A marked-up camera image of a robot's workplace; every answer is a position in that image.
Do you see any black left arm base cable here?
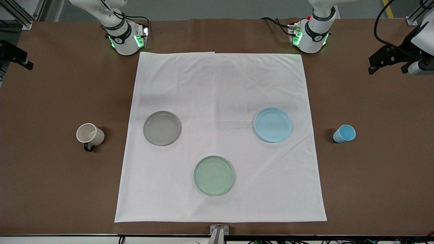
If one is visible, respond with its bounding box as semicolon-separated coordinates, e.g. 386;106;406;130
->
260;17;296;36

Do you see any aluminium frame profile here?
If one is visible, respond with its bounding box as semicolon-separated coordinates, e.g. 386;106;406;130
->
406;0;434;26
0;0;45;30

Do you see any blue cup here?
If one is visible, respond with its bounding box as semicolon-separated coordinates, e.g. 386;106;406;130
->
333;124;356;143

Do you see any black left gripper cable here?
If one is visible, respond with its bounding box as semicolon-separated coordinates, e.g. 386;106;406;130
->
374;0;407;48

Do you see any white mug with black handle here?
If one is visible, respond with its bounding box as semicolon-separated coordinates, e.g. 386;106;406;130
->
76;123;105;152

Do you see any green plate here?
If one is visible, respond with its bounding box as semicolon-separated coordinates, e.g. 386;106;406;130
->
194;156;235;196

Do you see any black arm base cable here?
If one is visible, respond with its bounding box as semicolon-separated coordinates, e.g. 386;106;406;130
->
260;17;296;36
101;0;151;32

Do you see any white cloth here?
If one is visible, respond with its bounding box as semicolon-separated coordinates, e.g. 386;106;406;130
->
114;52;328;223

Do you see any blue plate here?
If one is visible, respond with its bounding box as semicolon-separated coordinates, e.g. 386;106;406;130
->
254;107;293;143

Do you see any gray plate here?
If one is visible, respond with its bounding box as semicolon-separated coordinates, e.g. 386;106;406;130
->
143;110;181;146

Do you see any black right arm base cable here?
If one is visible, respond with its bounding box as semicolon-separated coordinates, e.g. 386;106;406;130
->
101;0;151;32

